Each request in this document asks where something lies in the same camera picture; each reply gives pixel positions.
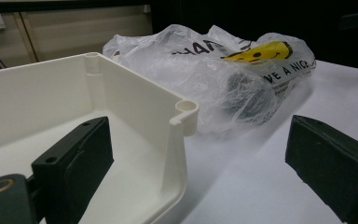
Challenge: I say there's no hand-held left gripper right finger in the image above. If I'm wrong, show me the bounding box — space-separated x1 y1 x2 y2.
284 114 358 224

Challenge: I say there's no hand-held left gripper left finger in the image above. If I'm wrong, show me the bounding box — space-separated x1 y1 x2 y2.
32 116 115 224

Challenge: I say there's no white plastic bin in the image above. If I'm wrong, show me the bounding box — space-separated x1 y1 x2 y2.
0 51 200 224

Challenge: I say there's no clear printed plastic bag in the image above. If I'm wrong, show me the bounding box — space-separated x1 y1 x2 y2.
102 23 317 135

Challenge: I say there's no white table sheet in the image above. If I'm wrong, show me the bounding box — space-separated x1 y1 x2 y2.
164 60 358 224

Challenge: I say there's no black horizontal bar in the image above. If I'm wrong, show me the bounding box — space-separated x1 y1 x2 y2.
0 0 152 14

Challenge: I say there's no black curtain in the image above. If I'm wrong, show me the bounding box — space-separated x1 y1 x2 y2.
150 0 358 73

